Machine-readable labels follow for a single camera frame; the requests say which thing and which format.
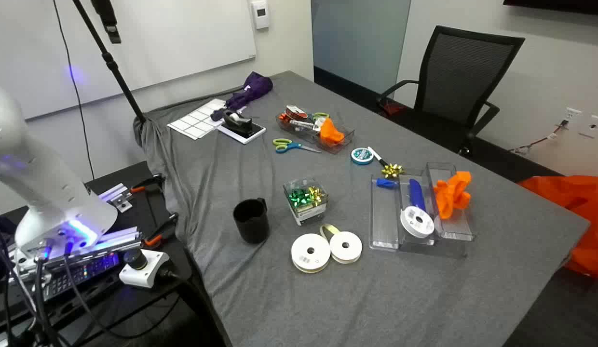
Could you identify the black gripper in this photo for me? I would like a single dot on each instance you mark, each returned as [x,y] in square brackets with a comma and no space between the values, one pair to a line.
[103,9]

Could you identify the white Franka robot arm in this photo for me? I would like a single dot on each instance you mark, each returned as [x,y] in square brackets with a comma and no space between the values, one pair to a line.
[36,179]

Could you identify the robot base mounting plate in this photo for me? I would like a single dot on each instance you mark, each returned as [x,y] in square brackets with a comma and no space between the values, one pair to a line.
[88,256]

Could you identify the red ribbon bow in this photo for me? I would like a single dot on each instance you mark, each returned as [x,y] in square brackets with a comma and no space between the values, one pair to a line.
[290,117]

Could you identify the orange gift bow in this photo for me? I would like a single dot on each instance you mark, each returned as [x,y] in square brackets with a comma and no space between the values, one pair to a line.
[331,131]

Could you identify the green gift bow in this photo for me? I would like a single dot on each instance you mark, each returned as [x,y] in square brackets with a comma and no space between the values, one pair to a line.
[300,196]

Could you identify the small square clear container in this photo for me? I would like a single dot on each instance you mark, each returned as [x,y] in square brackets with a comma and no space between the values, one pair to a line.
[306,214]

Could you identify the gold bow with dark specks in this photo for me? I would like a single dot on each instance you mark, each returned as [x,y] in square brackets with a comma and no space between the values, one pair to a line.
[393,169]

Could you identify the black tripod pole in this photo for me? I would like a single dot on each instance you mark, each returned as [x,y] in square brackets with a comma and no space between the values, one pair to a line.
[113,67]

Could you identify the white label sheet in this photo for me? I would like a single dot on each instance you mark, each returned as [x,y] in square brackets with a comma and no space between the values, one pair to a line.
[196,119]

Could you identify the purple folded umbrella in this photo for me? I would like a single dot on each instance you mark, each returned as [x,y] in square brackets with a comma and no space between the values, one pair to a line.
[252,88]

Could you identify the black tape dispenser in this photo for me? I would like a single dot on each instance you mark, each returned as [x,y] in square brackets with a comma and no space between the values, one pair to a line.
[236,119]

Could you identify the green and blue scissors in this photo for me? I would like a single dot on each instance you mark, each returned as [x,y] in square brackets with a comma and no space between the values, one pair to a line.
[285,144]

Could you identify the black mug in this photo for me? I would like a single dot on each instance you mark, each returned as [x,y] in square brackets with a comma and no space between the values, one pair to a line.
[252,221]

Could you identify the white emergency stop button box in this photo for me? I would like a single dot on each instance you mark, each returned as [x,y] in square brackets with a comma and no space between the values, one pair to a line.
[146,269]

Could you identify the teal ribbon spool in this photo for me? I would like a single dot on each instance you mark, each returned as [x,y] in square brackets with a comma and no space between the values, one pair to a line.
[362,154]

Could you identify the black robot cart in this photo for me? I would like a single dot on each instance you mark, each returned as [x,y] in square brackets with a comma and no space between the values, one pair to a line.
[152,308]

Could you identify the large white ribbon spool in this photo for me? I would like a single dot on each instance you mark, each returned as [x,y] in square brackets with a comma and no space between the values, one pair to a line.
[310,252]

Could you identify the small blue ribbon piece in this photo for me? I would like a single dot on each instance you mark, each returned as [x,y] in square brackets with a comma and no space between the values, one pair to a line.
[387,183]

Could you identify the white spool with gold ribbon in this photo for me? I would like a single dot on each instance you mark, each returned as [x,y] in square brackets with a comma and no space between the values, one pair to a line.
[346,246]

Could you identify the clear three-compartment organizer tray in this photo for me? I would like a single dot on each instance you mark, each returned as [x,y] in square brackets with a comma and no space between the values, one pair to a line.
[385,223]

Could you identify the blue ribbon roll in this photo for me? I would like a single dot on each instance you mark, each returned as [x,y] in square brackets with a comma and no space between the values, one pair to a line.
[418,192]

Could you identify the black mesh office chair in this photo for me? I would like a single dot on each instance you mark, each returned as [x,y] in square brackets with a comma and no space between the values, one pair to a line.
[464,69]

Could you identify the white ribbon spool in tray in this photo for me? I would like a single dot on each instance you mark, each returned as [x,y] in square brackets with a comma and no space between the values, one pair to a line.
[418,221]

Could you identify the grey tablecloth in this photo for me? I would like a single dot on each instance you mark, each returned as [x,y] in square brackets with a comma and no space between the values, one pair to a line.
[377,295]

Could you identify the orange ribbon bundle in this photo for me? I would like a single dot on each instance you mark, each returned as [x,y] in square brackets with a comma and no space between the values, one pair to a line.
[453,194]

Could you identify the orange plastic bag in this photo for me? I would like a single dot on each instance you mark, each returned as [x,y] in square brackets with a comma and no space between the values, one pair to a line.
[580,198]

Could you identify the white wall thermostat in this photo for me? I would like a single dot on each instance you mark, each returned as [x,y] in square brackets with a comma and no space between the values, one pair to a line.
[262,11]

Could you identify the black wall television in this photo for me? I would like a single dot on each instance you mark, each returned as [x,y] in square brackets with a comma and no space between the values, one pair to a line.
[557,3]

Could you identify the white wall outlet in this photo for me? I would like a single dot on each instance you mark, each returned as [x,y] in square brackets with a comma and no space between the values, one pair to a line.
[574,115]

